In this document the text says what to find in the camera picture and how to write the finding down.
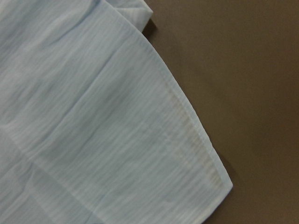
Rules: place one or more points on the light blue button shirt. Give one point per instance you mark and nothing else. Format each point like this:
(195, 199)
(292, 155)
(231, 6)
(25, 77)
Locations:
(94, 128)

